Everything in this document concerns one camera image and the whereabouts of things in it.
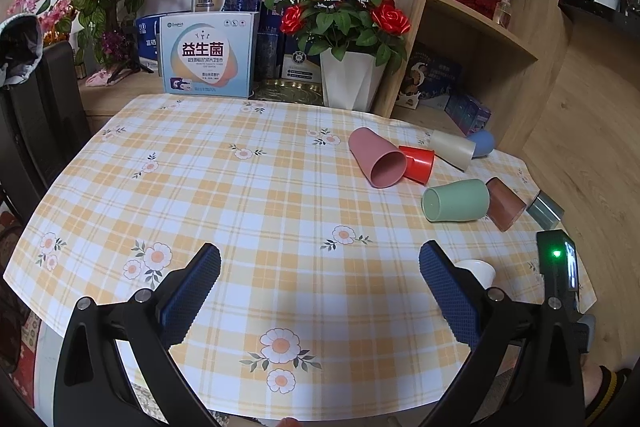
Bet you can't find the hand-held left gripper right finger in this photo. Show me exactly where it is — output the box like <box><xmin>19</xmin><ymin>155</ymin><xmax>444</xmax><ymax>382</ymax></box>
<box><xmin>419</xmin><ymin>240</ymin><xmax>587</xmax><ymax>427</ymax></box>

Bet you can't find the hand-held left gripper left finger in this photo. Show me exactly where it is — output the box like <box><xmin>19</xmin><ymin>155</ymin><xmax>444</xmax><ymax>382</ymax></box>
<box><xmin>52</xmin><ymin>242</ymin><xmax>223</xmax><ymax>427</ymax></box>

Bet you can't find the small white cup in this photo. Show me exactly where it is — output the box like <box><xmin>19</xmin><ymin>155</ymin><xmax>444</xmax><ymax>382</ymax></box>
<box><xmin>452</xmin><ymin>259</ymin><xmax>496</xmax><ymax>289</ymax></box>

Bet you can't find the grey-green translucent cup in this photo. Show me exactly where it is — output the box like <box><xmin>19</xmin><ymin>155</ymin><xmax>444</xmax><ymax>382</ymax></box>
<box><xmin>526</xmin><ymin>190</ymin><xmax>566</xmax><ymax>230</ymax></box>

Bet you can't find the brown translucent cup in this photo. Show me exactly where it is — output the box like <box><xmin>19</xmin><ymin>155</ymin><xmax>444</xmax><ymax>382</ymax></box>
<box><xmin>485</xmin><ymin>177</ymin><xmax>528</xmax><ymax>233</ymax></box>

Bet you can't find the green plastic cup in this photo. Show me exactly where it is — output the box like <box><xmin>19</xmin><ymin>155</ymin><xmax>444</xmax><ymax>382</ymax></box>
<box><xmin>421</xmin><ymin>178</ymin><xmax>492</xmax><ymax>223</ymax></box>

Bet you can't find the blue plastic cup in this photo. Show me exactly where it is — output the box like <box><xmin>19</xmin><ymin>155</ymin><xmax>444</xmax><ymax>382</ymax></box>
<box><xmin>466</xmin><ymin>130</ymin><xmax>497</xmax><ymax>158</ymax></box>

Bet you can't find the red plastic cup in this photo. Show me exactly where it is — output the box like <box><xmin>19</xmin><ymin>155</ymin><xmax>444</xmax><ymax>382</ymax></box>
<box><xmin>398</xmin><ymin>146</ymin><xmax>436</xmax><ymax>182</ymax></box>

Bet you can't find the beige plastic cup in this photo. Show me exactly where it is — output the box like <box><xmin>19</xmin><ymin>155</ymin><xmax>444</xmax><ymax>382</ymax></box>
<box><xmin>427</xmin><ymin>129</ymin><xmax>477</xmax><ymax>172</ymax></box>

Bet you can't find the pink plastic cup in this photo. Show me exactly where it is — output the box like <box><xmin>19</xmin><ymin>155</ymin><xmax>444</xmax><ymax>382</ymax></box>
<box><xmin>348</xmin><ymin>127</ymin><xmax>408</xmax><ymax>188</ymax></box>

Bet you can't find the yellow checked floral tablecloth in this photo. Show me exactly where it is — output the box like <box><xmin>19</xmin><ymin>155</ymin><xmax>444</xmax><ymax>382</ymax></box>
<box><xmin>2</xmin><ymin>94</ymin><xmax>598</xmax><ymax>423</ymax></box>

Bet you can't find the person's foot in slipper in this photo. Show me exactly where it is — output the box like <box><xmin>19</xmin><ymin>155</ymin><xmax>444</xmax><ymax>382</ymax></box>
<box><xmin>582</xmin><ymin>364</ymin><xmax>633</xmax><ymax>427</ymax></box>

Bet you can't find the purple blue small box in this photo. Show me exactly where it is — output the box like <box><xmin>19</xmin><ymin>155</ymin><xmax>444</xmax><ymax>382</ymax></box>
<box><xmin>445</xmin><ymin>92</ymin><xmax>493</xmax><ymax>135</ymax></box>

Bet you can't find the red patterned rug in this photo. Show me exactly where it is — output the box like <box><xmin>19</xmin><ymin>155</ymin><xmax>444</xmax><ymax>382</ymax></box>
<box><xmin>0</xmin><ymin>207</ymin><xmax>46</xmax><ymax>378</ymax></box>

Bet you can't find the blue printed box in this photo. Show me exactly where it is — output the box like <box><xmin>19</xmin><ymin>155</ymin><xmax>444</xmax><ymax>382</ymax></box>
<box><xmin>395</xmin><ymin>44</ymin><xmax>463</xmax><ymax>110</ymax></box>

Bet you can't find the gold metal tray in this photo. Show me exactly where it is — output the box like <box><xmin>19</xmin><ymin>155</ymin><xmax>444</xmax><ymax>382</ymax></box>
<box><xmin>248</xmin><ymin>79</ymin><xmax>326</xmax><ymax>106</ymax></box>

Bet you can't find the black chair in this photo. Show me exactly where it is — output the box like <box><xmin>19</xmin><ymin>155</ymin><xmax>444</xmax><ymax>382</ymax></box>
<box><xmin>0</xmin><ymin>39</ymin><xmax>93</xmax><ymax>233</ymax></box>

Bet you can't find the light blue product box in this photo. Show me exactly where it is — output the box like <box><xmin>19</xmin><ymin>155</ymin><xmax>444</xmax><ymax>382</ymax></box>
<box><xmin>156</xmin><ymin>12</ymin><xmax>261</xmax><ymax>98</ymax></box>

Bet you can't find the red rose plant white pot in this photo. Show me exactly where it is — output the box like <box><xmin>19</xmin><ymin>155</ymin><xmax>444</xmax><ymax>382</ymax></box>
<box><xmin>260</xmin><ymin>0</ymin><xmax>413</xmax><ymax>112</ymax></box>

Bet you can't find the glass perfume bottle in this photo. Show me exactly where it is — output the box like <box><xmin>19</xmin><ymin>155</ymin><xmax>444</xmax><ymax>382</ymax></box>
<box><xmin>492</xmin><ymin>0</ymin><xmax>513</xmax><ymax>29</ymax></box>

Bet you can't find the dark blue emblem box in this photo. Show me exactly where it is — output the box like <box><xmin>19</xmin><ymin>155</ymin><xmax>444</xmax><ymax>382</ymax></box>
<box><xmin>277</xmin><ymin>7</ymin><xmax>323</xmax><ymax>84</ymax></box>

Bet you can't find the blue and white box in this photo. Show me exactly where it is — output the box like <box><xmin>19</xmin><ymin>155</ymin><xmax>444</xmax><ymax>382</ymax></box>
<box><xmin>135</xmin><ymin>14</ymin><xmax>168</xmax><ymax>72</ymax></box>

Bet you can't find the grey cloth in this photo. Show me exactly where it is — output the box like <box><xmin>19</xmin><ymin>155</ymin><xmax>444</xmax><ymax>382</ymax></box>
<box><xmin>0</xmin><ymin>14</ymin><xmax>46</xmax><ymax>88</ymax></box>

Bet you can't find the black wall shelf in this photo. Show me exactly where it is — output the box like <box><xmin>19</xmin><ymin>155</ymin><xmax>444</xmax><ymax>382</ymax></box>
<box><xmin>560</xmin><ymin>0</ymin><xmax>640</xmax><ymax>32</ymax></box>

